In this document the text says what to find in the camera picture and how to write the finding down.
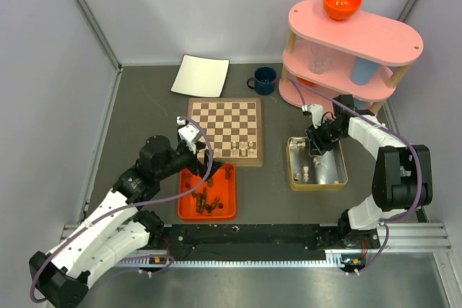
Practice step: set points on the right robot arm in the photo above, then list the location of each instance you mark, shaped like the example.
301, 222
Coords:
402, 179

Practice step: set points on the small orange bowl lower shelf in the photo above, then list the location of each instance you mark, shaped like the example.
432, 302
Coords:
305, 82

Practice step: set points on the light blue plastic cup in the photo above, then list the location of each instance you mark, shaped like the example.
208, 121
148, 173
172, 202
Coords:
363, 70

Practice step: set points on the dark blue enamel mug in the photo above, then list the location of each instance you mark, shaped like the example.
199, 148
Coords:
263, 80

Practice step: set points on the wooden chess board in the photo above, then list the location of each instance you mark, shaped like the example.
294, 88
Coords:
230, 119

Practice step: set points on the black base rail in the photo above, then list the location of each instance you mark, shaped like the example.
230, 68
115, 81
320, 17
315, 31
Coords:
262, 242

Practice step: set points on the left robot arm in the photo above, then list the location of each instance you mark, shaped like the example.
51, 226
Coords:
120, 224

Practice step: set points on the dark long chess piece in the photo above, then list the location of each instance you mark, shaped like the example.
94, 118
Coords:
199, 200

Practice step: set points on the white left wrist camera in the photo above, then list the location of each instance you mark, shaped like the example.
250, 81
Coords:
190, 132

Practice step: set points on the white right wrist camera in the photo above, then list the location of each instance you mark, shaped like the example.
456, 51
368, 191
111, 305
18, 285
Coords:
315, 111

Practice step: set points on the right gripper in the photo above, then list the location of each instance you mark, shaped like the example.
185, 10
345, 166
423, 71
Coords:
317, 146

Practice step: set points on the white square plate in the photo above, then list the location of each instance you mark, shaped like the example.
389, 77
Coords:
201, 77

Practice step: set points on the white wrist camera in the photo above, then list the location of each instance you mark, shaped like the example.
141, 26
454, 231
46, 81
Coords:
315, 111
190, 132

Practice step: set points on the orange plastic bowl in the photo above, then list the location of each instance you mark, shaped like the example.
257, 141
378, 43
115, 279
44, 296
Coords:
341, 10

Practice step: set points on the white tall piece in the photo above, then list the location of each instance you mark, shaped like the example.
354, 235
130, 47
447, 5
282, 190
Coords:
243, 149

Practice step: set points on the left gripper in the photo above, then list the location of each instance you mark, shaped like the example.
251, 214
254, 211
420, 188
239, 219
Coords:
195, 164

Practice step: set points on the orange plastic tray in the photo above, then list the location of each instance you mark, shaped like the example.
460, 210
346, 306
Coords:
219, 196

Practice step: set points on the clear plastic cup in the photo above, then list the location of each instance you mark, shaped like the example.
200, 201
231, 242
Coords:
321, 56

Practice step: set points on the pink three-tier shelf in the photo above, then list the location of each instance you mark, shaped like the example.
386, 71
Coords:
394, 45

